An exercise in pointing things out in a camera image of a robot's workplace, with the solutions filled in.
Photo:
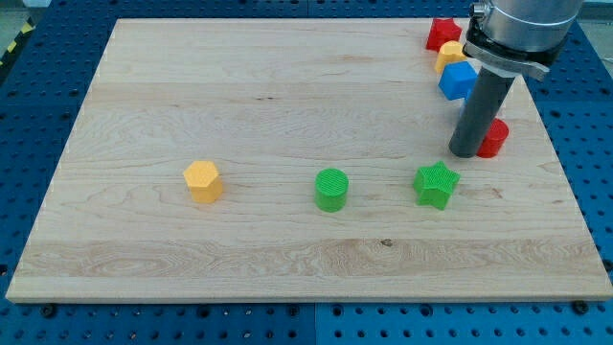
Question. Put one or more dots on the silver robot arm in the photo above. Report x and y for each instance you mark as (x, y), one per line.
(519, 37)

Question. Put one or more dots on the green star block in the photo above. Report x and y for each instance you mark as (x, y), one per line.
(435, 185)

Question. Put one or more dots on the red star block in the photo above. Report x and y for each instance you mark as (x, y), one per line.
(441, 31)

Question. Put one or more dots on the green cylinder block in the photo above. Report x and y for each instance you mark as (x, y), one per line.
(331, 189)

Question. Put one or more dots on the light wooden board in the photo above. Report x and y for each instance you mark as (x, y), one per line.
(272, 102)

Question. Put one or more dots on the yellow hexagon block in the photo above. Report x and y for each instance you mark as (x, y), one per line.
(203, 181)

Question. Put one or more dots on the blue cube block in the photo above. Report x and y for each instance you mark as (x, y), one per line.
(457, 79)

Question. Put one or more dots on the yellow heart block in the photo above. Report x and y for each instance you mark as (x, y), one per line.
(450, 52)

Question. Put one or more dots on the red cylinder block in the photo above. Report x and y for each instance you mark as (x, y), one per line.
(494, 139)

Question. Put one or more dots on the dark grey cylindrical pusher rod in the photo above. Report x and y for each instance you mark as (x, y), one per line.
(486, 97)

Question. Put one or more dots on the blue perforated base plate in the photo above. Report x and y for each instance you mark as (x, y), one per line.
(40, 99)

